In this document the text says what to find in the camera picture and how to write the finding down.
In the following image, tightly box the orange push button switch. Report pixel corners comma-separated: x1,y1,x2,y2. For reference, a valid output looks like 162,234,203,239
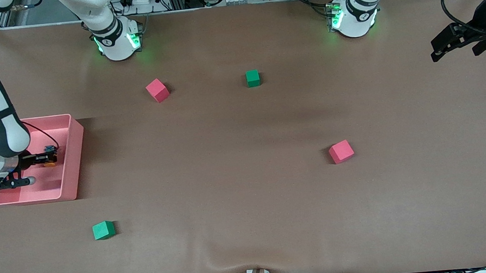
42,145,59,168

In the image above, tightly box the pink plastic bin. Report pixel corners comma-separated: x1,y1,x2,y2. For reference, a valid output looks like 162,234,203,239
0,112,90,207

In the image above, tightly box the green cube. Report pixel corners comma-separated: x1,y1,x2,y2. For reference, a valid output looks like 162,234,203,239
91,220,117,241
245,69,262,88

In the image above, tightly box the pink cube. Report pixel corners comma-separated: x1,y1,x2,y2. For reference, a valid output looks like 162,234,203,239
145,77,171,104
327,139,356,165

